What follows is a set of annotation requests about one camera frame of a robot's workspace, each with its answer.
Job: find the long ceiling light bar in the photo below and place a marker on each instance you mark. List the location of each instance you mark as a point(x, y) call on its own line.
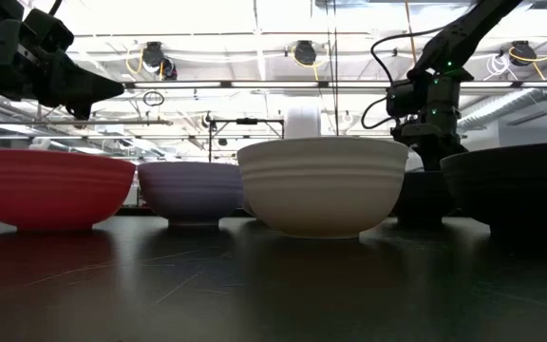
point(273, 84)

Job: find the black ribbed bowl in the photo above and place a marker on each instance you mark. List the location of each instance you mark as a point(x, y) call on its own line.
point(515, 190)
point(420, 197)

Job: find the black metal frame stand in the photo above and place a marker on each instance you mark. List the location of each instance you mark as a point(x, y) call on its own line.
point(247, 121)

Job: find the white cylinder column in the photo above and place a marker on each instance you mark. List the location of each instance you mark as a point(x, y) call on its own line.
point(302, 123)

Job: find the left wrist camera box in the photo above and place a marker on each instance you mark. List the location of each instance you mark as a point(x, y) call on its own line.
point(48, 31)

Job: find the silver ventilation duct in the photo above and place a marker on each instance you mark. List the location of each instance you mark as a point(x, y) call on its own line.
point(501, 107)

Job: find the grey horizontal rail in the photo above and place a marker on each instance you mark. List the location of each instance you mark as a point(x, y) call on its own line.
point(112, 122)

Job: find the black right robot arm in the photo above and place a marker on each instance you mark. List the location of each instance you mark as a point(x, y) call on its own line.
point(463, 33)

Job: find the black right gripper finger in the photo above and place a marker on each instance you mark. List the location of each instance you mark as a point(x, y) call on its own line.
point(451, 151)
point(430, 159)

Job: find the white ribbed bowl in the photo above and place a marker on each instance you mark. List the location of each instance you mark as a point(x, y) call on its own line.
point(321, 190)

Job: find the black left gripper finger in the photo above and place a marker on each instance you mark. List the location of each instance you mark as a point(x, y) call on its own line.
point(82, 111)
point(88, 88)

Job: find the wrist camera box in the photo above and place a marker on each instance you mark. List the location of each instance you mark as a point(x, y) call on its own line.
point(404, 99)
point(48, 31)

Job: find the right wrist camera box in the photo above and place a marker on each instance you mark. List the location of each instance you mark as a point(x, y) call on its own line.
point(404, 99)

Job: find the purple ribbed bowl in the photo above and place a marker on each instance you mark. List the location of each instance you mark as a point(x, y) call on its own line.
point(188, 190)

